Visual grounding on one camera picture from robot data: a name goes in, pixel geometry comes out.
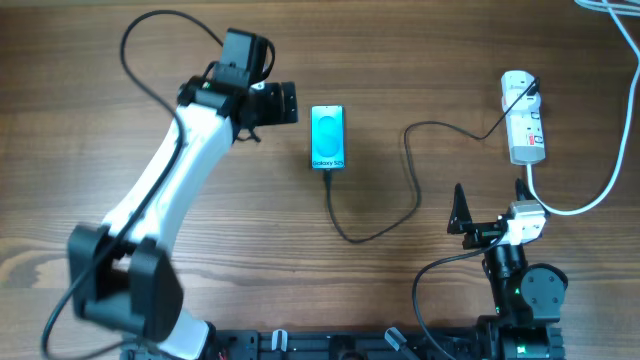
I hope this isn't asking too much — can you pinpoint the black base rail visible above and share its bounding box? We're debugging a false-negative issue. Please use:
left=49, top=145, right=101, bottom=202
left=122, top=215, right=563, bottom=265
left=119, top=327, right=566, bottom=360

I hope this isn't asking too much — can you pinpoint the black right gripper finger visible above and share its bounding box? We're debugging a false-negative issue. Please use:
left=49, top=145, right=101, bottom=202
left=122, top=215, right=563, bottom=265
left=514, top=178, right=550, bottom=218
left=447, top=183, right=474, bottom=234

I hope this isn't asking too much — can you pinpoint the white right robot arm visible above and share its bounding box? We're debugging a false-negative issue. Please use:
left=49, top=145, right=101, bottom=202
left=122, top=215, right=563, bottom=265
left=447, top=180, right=568, bottom=359

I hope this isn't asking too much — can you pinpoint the white cable top right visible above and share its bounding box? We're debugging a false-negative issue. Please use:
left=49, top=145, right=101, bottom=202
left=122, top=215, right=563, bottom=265
left=573, top=0, right=640, bottom=18

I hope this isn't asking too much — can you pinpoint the black charger cable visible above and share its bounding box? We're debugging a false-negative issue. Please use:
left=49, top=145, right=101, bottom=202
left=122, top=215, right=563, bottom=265
left=323, top=77, right=541, bottom=245

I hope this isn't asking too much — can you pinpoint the white power strip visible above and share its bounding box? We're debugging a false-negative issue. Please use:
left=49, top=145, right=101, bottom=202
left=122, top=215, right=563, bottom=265
left=501, top=70, right=546, bottom=166

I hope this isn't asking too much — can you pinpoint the blue screen smartphone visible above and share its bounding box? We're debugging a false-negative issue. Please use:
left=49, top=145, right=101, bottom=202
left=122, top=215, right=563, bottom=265
left=310, top=105, right=346, bottom=170

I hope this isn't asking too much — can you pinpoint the white power strip cable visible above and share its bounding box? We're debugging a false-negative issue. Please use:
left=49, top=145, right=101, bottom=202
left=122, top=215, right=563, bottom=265
left=525, top=0, right=640, bottom=217

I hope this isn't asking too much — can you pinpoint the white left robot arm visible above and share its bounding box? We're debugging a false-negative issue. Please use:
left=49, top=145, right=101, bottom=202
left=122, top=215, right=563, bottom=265
left=68, top=29, right=298, bottom=359

